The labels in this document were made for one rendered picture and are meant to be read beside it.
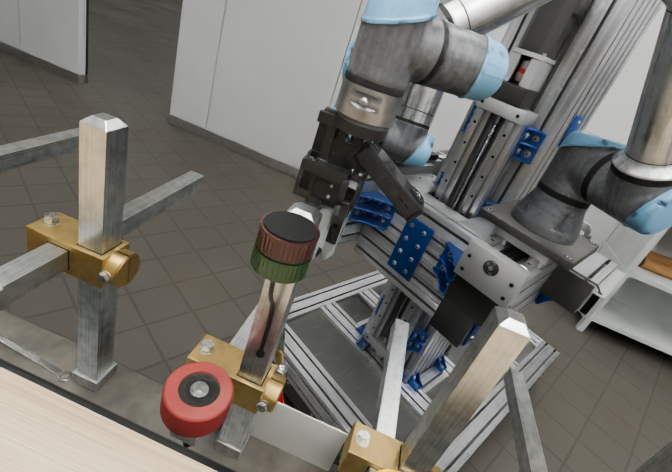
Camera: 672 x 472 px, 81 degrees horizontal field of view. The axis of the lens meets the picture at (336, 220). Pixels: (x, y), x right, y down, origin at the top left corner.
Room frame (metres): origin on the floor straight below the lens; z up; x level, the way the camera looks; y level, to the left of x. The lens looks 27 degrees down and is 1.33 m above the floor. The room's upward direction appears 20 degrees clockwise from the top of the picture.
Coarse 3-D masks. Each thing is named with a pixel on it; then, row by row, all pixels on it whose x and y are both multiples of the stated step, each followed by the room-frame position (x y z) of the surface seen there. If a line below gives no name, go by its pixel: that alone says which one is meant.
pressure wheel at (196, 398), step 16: (192, 368) 0.32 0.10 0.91; (208, 368) 0.33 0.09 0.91; (176, 384) 0.30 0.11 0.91; (192, 384) 0.31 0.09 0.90; (208, 384) 0.31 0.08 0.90; (224, 384) 0.32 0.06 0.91; (176, 400) 0.28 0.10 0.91; (192, 400) 0.29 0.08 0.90; (208, 400) 0.29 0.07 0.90; (224, 400) 0.30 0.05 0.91; (176, 416) 0.26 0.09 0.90; (192, 416) 0.27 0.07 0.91; (208, 416) 0.27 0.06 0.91; (224, 416) 0.29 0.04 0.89; (176, 432) 0.26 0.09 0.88; (192, 432) 0.26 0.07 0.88; (208, 432) 0.27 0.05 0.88
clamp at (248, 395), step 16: (208, 336) 0.41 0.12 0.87; (192, 352) 0.37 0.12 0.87; (224, 352) 0.39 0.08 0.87; (240, 352) 0.40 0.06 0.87; (224, 368) 0.37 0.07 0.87; (272, 368) 0.39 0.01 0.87; (240, 384) 0.36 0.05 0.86; (256, 384) 0.36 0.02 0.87; (272, 384) 0.37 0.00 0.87; (240, 400) 0.36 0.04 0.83; (256, 400) 0.35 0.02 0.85; (272, 400) 0.36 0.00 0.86
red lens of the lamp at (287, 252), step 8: (264, 216) 0.34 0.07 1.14; (264, 232) 0.31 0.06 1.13; (256, 240) 0.32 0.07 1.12; (264, 240) 0.31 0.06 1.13; (272, 240) 0.31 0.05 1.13; (280, 240) 0.30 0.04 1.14; (264, 248) 0.31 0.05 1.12; (272, 248) 0.30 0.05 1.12; (280, 248) 0.30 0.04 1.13; (288, 248) 0.30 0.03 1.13; (296, 248) 0.31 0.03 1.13; (304, 248) 0.31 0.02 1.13; (312, 248) 0.32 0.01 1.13; (272, 256) 0.30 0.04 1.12; (280, 256) 0.30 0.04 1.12; (288, 256) 0.31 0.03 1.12; (296, 256) 0.31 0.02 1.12; (304, 256) 0.31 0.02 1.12; (312, 256) 0.33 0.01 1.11
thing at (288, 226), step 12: (276, 216) 0.34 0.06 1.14; (288, 216) 0.35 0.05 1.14; (300, 216) 0.36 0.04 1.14; (276, 228) 0.32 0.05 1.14; (288, 228) 0.33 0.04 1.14; (300, 228) 0.33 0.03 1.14; (312, 228) 0.34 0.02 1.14; (288, 240) 0.31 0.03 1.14; (300, 240) 0.31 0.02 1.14; (312, 240) 0.32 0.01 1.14; (288, 264) 0.31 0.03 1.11; (264, 336) 0.36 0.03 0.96
